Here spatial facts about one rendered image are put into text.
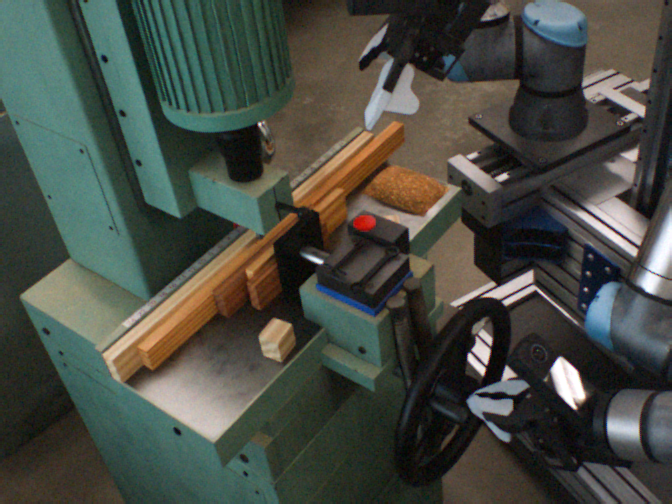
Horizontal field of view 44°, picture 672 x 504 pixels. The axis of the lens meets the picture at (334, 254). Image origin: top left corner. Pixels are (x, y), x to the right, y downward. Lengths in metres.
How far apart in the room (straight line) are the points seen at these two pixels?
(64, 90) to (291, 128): 2.10
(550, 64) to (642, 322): 0.70
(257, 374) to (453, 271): 1.48
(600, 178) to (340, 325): 0.75
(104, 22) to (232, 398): 0.51
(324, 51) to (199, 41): 2.76
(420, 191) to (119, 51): 0.53
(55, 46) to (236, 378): 0.49
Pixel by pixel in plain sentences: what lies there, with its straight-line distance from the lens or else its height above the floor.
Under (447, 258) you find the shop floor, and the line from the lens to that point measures 2.58.
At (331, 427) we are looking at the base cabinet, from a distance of 1.31.
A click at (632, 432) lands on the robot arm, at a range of 0.91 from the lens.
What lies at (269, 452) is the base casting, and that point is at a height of 0.78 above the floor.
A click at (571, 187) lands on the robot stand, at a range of 1.67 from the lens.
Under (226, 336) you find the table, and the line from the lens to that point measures 1.19.
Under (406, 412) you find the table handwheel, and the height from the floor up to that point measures 0.90.
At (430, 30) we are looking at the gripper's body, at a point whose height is 1.27.
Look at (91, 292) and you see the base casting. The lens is 1.48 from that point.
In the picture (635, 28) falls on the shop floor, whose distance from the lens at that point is 3.82.
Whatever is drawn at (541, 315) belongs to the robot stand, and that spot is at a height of 0.21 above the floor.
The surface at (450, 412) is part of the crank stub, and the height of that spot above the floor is 0.90.
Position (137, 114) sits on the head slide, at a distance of 1.16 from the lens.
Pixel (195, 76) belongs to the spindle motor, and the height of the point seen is 1.28.
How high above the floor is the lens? 1.75
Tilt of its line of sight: 42 degrees down
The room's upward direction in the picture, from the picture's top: 8 degrees counter-clockwise
